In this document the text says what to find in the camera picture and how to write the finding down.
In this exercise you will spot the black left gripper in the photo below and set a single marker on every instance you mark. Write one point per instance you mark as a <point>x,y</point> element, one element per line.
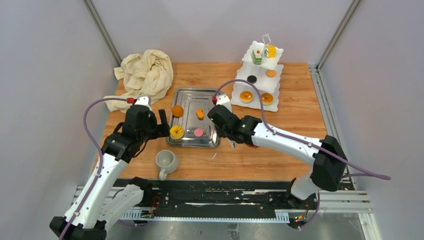
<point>161,130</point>

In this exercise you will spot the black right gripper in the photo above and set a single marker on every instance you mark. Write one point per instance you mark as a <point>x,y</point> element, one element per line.
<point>221,134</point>

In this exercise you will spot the yellow glazed donut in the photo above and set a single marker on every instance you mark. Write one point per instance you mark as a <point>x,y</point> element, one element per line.
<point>176,133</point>

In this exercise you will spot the pink sandwich cookie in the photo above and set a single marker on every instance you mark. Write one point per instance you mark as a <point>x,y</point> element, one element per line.
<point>198,132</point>

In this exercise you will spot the white ceramic mug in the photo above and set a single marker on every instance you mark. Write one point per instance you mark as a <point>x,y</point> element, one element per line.
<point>167,162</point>

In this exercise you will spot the orange topped tart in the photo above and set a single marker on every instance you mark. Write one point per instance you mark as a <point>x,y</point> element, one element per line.
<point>267,99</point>
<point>246,97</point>

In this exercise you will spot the black sandwich cookie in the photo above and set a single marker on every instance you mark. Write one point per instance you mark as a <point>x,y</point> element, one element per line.
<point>252,79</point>

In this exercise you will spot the yellow round biscuit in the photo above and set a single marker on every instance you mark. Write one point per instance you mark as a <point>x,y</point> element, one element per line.
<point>270,73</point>

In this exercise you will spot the green layered cake slice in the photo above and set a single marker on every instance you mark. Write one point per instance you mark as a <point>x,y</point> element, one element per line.
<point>256,56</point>

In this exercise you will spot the yellow cake slice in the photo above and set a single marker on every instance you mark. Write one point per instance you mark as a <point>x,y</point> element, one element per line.
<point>270,51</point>

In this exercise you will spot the white and metal tongs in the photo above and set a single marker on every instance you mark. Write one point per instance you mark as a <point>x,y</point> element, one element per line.
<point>231,143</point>

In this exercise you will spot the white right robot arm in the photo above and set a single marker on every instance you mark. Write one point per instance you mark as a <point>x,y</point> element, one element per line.
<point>325,156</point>

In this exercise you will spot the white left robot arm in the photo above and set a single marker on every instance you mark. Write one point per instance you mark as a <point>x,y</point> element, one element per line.
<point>89,217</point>

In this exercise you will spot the orange ball fruit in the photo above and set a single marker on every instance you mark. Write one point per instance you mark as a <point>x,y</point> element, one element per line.
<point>177,111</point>

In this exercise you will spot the stainless steel tray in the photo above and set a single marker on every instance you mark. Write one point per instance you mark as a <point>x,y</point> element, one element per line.
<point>191,99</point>

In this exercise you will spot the cream crumpled cloth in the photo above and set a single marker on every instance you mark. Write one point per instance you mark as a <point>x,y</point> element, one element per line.
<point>150,73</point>

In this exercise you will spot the white three-tier dessert stand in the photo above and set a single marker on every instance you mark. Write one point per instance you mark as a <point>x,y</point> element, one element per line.
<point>263,84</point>

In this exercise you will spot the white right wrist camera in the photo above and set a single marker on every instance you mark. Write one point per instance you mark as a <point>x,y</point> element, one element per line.
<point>225,101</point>

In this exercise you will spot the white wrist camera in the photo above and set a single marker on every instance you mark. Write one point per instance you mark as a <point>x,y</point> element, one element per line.
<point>225,101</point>
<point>144,100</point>

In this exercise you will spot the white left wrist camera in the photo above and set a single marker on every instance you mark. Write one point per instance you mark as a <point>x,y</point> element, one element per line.
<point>144,100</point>

